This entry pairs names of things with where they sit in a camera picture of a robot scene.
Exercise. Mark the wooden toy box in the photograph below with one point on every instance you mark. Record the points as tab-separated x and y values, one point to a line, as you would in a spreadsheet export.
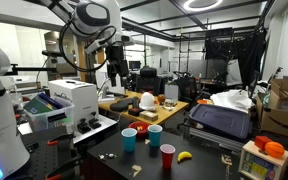
260	165

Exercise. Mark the dark desktop monitor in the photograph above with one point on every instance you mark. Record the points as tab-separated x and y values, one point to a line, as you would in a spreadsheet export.
134	65

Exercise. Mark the orange toy ball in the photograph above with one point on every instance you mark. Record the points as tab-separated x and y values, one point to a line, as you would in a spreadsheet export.
274	149

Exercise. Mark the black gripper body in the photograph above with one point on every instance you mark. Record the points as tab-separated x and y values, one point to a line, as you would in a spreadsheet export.
117	61

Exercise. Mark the large cardboard scrap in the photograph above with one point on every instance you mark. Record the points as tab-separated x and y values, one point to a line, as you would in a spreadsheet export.
136	170

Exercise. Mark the green book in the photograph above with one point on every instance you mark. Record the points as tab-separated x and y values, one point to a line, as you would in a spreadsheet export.
37	106

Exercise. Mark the black wrist rest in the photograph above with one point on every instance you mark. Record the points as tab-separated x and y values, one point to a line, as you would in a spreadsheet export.
120	105

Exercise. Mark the crumpled clear plastic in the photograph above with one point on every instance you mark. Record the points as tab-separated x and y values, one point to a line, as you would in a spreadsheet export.
169	104

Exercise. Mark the white board panel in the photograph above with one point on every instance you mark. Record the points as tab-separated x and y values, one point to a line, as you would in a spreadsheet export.
234	71

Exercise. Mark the large white box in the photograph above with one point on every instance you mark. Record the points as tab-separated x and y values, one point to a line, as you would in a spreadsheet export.
77	100

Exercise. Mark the black box red label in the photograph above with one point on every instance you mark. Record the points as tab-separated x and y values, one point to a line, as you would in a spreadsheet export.
135	111

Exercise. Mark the red bowl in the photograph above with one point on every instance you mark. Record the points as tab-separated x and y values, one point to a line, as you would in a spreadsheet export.
141	130

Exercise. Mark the red toy block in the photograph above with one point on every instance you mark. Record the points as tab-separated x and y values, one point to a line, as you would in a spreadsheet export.
261	141

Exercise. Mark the black perforated breadboard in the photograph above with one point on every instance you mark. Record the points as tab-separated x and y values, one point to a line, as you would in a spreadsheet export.
40	160

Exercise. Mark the white plush chicken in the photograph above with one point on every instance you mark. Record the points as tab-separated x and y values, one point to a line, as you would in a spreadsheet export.
147	101

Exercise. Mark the brown ball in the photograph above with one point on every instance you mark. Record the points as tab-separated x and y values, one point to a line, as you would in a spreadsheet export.
161	98

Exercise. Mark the white side table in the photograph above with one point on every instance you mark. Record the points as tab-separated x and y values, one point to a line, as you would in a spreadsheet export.
97	132

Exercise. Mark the black mounted camera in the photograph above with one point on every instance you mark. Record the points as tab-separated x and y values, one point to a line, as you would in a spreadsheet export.
53	53

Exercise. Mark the black curtain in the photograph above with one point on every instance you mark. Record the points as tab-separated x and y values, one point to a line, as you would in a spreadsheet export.
244	50

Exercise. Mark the white monitor back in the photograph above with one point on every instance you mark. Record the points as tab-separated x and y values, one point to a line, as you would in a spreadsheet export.
100	78

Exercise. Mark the small tan cardboard box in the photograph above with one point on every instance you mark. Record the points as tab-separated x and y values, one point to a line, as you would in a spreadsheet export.
148	116

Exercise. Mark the small wrapped candy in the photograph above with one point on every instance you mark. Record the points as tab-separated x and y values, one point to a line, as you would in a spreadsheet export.
101	156
111	155

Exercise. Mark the white paper pile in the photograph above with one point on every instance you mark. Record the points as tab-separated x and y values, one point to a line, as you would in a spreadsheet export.
232	99

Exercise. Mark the black mug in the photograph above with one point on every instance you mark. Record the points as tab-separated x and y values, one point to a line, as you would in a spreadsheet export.
135	102

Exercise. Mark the black mesh office chair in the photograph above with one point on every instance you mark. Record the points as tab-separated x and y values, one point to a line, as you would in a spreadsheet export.
187	90

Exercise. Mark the orange bowl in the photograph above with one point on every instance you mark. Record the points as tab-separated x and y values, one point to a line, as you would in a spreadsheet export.
202	101

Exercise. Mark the small cardboard scrap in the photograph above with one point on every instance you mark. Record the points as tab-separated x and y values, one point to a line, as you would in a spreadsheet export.
147	141

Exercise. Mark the blue plastic cup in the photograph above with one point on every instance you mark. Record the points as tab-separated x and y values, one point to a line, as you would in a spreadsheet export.
155	137
129	141

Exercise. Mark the open cardboard box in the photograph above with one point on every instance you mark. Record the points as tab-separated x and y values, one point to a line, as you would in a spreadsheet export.
282	116

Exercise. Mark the yellow toy banana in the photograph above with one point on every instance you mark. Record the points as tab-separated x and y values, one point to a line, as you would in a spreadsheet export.
184	156

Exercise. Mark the black orange clamp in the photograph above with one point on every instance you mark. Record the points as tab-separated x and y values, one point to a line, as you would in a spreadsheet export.
64	168
59	140

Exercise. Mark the clear plastic storage bin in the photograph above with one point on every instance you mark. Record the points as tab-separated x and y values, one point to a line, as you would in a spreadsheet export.
40	120

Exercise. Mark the blue binder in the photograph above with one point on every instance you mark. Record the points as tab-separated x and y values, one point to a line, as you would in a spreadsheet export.
50	100

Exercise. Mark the red plastic cup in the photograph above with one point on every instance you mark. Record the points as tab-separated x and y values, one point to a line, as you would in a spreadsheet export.
167	158

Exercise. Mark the blue storage bin lid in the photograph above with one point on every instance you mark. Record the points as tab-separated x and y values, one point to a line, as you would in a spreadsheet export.
221	120

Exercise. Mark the wooden door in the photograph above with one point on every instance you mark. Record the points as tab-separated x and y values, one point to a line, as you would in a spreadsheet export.
81	60

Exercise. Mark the black toggle device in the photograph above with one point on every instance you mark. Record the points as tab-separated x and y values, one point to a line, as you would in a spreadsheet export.
83	126
94	122

